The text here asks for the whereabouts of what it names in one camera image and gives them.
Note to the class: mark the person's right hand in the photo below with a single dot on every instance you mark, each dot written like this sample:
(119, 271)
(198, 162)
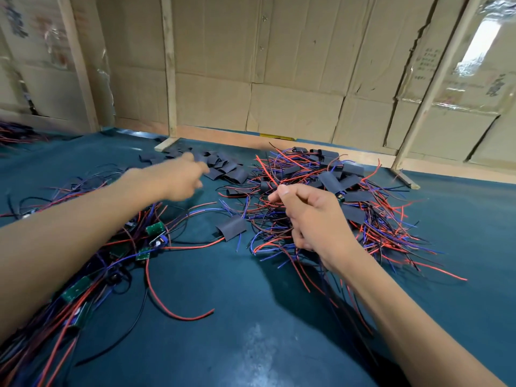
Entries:
(322, 225)

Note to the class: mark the person's left hand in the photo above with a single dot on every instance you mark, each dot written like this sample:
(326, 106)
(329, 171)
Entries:
(177, 181)

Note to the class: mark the pile of sleeved wired boards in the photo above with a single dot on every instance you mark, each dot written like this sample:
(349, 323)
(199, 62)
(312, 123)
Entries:
(371, 213)

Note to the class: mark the pile of black sleeve pieces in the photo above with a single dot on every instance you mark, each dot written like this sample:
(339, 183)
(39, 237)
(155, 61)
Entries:
(230, 169)

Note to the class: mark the pile of unsleeved wired boards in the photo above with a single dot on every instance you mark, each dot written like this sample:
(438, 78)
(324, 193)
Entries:
(81, 286)

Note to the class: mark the person's right forearm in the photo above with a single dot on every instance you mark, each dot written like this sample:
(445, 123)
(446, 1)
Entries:
(411, 334)

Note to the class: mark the person's left forearm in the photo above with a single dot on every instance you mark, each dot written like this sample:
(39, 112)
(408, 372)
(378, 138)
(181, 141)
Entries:
(64, 254)

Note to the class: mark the wooden ledge board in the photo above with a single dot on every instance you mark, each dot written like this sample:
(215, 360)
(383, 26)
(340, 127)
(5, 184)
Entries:
(234, 137)

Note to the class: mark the yellow strip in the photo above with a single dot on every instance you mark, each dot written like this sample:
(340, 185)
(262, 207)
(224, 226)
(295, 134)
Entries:
(277, 137)

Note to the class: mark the clear plastic sheet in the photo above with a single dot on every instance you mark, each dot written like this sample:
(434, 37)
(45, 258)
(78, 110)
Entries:
(484, 44)

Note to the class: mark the thin wooden post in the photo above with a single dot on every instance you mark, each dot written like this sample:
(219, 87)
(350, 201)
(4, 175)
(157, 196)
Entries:
(169, 68)

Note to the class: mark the wide wooden post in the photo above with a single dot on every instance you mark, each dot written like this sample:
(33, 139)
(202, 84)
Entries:
(77, 68)

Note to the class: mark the pale slanted wooden post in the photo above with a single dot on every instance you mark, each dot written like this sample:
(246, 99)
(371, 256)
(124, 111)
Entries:
(435, 84)

